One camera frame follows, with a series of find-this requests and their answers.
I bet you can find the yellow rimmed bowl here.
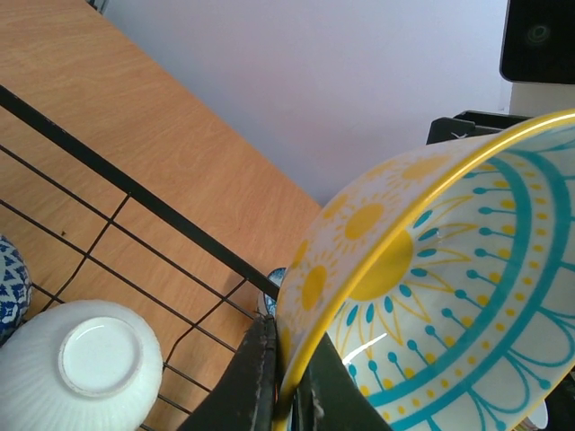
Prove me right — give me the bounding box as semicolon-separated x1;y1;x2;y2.
273;110;574;430

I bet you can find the white ceramic bowl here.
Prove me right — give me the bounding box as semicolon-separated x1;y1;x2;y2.
1;300;163;430

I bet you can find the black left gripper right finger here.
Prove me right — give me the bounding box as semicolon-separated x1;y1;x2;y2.
291;335;390;431

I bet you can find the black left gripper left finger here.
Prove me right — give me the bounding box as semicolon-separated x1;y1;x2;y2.
179;314;278;431

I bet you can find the blue floral white bowl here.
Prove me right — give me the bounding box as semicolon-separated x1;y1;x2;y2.
258;267;288;320

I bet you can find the black wire dish rack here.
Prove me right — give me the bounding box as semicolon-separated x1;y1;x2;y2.
1;89;278;430

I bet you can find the blue patterned bowl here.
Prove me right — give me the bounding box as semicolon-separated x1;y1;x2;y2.
0;234;31;345

